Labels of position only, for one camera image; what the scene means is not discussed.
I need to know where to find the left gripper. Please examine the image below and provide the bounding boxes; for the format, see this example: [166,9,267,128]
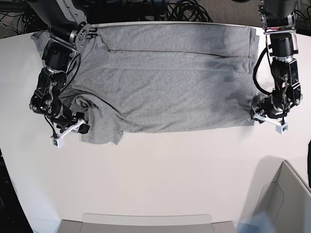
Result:
[250,96,287,123]

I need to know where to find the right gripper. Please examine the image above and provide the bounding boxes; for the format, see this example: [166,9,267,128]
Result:
[47,101,90,134]

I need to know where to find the grey T-shirt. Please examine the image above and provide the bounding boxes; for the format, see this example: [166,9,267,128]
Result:
[30,24,259,146]

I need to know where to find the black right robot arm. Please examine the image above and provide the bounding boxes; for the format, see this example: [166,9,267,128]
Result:
[28,0,90,134]

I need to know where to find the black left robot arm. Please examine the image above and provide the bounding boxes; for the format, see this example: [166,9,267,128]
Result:
[250,0,302,125]

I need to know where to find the grey plastic bin bottom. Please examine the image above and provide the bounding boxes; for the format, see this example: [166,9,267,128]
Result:
[57,213,236,233]

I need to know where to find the grey plastic bin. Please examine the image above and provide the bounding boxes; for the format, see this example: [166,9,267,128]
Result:
[57,213,236,233]
[254,160,311,233]

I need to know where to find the grey plastic bin right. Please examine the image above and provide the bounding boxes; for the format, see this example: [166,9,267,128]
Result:
[254,160,311,233]

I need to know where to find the blue translucent plastic sheet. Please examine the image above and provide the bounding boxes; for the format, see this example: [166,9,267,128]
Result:
[236,211,271,233]

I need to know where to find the black coiled cables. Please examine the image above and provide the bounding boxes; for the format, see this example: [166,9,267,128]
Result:
[167,0,214,24]

